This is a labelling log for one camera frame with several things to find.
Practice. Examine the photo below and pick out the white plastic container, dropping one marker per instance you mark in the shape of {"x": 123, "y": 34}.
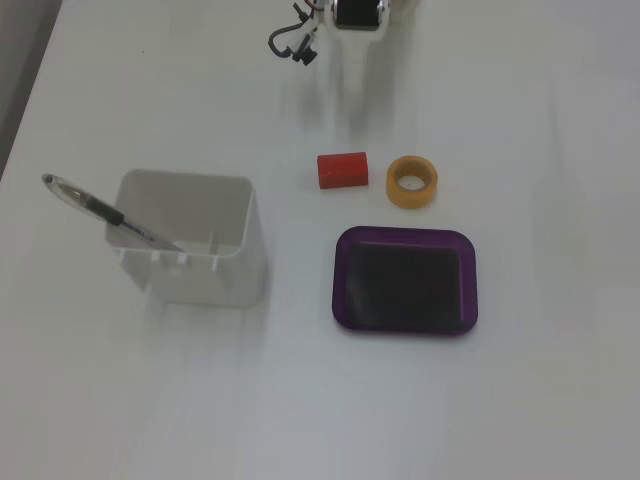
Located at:
{"x": 200, "y": 275}

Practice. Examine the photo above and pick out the yellow tape roll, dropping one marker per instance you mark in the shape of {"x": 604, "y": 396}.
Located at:
{"x": 397, "y": 192}

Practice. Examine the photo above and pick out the purple rectangular tray box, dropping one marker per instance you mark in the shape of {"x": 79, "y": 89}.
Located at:
{"x": 405, "y": 282}

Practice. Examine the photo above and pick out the red rectangular cube block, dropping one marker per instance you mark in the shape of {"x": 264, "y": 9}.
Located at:
{"x": 342, "y": 170}

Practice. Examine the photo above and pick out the black clear ballpoint pen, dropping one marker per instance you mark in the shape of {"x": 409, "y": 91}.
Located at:
{"x": 95, "y": 203}

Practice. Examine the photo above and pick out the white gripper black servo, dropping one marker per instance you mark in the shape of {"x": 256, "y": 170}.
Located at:
{"x": 354, "y": 37}

